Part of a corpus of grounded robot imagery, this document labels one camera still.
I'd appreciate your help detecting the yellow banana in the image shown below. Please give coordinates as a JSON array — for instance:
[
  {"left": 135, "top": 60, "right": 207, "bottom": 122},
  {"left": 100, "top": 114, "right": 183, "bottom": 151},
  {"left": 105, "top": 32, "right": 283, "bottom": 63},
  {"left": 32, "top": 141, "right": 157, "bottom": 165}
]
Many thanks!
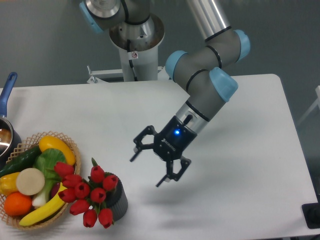
[{"left": 19, "top": 182, "right": 67, "bottom": 227}]

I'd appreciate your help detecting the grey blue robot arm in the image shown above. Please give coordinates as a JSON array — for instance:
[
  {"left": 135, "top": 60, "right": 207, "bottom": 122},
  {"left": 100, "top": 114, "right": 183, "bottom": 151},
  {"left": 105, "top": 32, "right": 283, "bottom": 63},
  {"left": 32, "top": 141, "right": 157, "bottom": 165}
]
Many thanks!
[{"left": 79, "top": 0, "right": 251, "bottom": 181}]

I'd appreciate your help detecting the purple vegetable in basket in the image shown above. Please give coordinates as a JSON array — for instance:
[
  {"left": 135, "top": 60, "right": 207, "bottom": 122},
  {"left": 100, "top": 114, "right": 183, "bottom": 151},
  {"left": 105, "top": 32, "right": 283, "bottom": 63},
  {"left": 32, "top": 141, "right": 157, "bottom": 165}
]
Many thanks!
[{"left": 50, "top": 182, "right": 60, "bottom": 200}]

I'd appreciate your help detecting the white frame at right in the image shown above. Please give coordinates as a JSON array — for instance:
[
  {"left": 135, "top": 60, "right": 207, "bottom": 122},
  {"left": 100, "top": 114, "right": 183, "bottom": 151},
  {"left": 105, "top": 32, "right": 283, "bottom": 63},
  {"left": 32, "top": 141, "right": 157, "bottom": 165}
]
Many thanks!
[{"left": 296, "top": 85, "right": 320, "bottom": 128}]

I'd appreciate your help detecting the red tulip bouquet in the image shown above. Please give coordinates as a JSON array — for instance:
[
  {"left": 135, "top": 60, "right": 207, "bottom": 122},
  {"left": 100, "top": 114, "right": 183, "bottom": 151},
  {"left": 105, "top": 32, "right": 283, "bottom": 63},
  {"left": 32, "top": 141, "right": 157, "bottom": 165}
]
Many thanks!
[{"left": 54, "top": 158, "right": 115, "bottom": 229}]

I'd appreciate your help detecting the green cucumber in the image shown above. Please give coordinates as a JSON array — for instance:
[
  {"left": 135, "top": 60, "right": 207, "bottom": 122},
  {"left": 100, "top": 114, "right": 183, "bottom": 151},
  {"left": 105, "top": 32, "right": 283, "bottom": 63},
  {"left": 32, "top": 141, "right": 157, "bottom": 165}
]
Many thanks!
[{"left": 0, "top": 145, "right": 42, "bottom": 177}]

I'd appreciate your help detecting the black device at edge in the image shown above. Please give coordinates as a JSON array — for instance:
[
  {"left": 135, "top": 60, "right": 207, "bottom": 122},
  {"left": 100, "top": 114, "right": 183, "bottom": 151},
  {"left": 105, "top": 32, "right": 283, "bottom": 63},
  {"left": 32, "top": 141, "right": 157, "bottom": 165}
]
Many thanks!
[{"left": 301, "top": 202, "right": 320, "bottom": 229}]

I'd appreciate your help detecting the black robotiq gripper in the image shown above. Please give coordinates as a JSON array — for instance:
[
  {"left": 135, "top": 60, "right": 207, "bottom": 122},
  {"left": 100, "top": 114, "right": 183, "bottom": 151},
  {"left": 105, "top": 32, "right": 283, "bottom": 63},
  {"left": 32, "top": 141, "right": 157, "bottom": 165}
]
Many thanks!
[{"left": 129, "top": 116, "right": 197, "bottom": 187}]

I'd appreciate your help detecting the woven wicker basket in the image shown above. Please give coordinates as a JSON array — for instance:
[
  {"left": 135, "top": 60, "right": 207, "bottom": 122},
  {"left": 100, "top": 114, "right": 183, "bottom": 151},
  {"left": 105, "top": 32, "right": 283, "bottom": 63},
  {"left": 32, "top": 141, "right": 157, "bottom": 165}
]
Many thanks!
[{"left": 0, "top": 131, "right": 81, "bottom": 231}]

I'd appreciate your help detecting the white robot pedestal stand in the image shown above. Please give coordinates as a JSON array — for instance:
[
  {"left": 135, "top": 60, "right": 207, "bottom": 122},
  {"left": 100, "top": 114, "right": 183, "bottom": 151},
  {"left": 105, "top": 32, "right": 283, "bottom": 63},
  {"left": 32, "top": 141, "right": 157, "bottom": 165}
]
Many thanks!
[{"left": 86, "top": 12, "right": 176, "bottom": 85}]

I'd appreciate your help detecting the beige round slice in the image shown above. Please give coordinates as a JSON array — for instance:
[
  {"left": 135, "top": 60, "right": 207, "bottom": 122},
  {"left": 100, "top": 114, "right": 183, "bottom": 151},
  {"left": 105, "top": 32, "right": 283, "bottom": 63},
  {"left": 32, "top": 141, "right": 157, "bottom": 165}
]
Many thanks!
[{"left": 15, "top": 168, "right": 45, "bottom": 196}]

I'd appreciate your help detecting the green bok choy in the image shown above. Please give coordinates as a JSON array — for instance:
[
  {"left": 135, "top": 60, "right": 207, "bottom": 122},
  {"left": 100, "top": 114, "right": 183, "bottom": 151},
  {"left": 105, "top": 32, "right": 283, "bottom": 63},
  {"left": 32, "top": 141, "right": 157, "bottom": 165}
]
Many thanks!
[{"left": 32, "top": 148, "right": 66, "bottom": 209}]

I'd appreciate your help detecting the dark grey ribbed vase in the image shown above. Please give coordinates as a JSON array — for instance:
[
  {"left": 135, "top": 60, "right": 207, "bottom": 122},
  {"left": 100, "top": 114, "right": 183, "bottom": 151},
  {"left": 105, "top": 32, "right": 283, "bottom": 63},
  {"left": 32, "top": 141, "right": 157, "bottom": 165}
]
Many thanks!
[{"left": 102, "top": 172, "right": 129, "bottom": 222}]

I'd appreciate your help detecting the orange fruit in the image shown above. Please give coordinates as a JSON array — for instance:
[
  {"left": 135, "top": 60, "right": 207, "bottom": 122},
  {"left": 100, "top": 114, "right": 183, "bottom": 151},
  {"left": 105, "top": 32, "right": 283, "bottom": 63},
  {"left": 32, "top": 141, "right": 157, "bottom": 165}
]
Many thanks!
[{"left": 3, "top": 192, "right": 32, "bottom": 217}]

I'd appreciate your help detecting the yellow bell pepper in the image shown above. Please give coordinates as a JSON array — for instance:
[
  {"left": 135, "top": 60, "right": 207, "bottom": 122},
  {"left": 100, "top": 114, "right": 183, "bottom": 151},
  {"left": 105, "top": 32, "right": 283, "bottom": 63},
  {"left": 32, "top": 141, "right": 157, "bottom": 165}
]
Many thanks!
[{"left": 0, "top": 172, "right": 20, "bottom": 196}]

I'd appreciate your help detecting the blue handled saucepan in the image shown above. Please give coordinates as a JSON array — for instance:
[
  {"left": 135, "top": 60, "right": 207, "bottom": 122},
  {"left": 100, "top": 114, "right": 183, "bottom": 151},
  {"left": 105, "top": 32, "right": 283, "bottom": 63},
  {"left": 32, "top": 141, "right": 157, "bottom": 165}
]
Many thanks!
[{"left": 0, "top": 72, "right": 22, "bottom": 169}]

